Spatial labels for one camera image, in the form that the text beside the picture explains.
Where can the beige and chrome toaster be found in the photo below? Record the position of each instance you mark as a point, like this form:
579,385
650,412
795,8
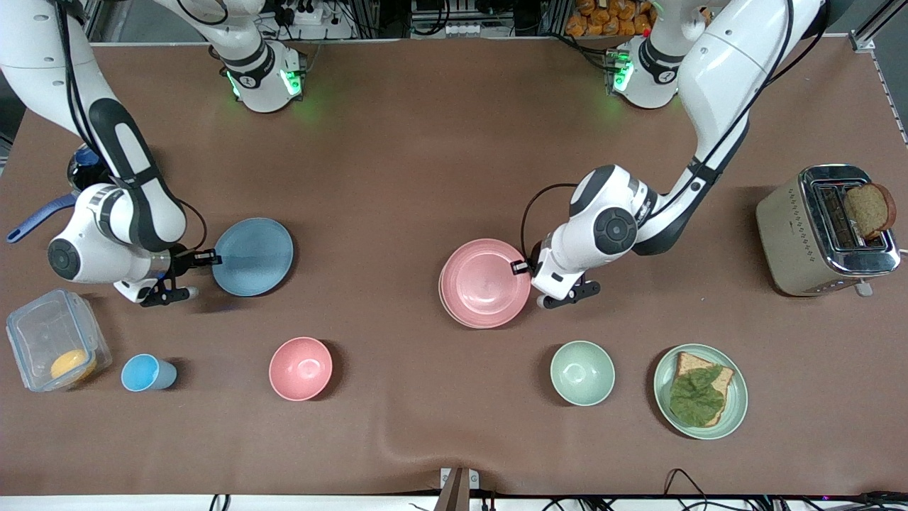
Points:
787,241

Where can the brown bread slice in toaster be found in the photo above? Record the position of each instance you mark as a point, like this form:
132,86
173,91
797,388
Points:
867,209

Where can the orange snack bags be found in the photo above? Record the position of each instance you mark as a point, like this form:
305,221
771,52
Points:
610,18

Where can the metal table bracket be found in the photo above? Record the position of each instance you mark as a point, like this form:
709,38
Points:
458,486

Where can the orange food piece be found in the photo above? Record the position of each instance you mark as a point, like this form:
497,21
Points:
71,365

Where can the glass lid with blue knob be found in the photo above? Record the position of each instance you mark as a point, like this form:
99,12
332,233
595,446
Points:
86,157

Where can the green plate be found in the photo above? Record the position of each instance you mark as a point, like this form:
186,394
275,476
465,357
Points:
738,397

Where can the toast slice under lettuce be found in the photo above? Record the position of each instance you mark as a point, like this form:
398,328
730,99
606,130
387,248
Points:
689,363

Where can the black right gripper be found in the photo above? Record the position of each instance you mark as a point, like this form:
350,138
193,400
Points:
184,262

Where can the green lettuce leaf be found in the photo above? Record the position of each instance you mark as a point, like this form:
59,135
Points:
695,401

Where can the aluminium frame rail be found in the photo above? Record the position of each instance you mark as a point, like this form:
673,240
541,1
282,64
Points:
864,41

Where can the clear plastic container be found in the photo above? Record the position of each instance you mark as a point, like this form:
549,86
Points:
42,333

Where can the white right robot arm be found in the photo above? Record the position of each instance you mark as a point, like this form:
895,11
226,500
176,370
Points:
135,184

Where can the blue plate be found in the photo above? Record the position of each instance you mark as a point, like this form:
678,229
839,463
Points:
252,257

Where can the blue cup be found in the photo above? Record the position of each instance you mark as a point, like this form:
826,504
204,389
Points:
142,373

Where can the pink bowl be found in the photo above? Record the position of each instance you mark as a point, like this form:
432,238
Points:
301,369

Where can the pink plate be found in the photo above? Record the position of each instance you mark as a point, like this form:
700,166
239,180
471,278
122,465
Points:
486,280

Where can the green bowl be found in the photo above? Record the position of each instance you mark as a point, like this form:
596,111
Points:
582,373

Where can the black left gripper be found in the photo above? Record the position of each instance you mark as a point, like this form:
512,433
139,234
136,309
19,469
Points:
526,267

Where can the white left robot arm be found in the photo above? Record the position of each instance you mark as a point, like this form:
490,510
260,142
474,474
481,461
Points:
731,64

